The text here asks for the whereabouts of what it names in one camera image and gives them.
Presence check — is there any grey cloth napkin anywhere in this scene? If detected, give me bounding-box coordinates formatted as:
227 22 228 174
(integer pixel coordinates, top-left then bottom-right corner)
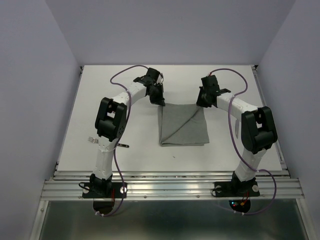
157 103 210 147

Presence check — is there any black handled knife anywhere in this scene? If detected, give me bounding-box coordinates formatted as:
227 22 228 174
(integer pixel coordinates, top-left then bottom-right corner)
235 119 240 139

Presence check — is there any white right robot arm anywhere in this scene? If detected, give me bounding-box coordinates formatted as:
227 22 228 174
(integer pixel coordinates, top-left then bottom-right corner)
196 75 278 195

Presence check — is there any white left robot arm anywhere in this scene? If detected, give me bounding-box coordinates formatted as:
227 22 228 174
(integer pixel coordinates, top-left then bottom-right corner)
89 65 166 197

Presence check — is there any black handled fork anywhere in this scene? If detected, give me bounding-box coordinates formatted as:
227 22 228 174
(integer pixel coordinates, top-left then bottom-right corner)
87 136 130 148

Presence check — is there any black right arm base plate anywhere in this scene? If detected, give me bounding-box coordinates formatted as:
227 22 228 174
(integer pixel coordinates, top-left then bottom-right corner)
213 181 260 198

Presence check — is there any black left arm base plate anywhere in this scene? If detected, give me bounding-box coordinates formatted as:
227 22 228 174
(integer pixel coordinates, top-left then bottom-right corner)
78 182 127 199

